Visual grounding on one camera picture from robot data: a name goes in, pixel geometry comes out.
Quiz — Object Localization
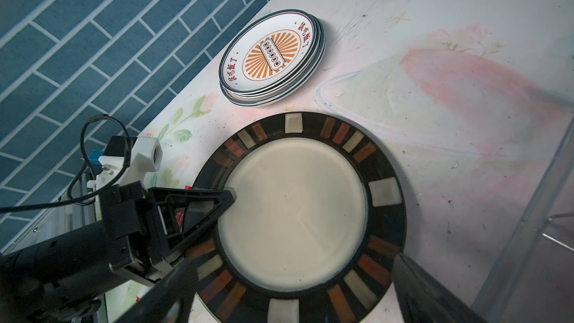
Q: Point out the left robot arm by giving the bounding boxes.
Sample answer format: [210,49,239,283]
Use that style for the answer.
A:
[1,182,236,322]

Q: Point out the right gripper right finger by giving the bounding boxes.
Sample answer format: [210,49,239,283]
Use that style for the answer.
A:
[392,254,485,323]

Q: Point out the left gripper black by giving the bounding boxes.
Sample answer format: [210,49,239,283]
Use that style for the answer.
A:
[100,181,236,287]

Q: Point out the black plate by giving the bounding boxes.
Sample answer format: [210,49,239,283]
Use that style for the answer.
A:
[187,112,407,322]

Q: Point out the brown patterned plate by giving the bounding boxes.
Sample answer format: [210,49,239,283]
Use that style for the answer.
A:
[218,8,318,98]

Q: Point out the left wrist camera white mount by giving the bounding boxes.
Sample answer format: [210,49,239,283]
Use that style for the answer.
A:
[87,136,163,203]

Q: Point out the metal wire dish rack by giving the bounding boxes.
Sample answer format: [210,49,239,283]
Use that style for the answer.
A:
[472,123,573,322]

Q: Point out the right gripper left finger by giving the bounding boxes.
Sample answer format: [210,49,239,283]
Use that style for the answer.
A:
[116,258,199,322]

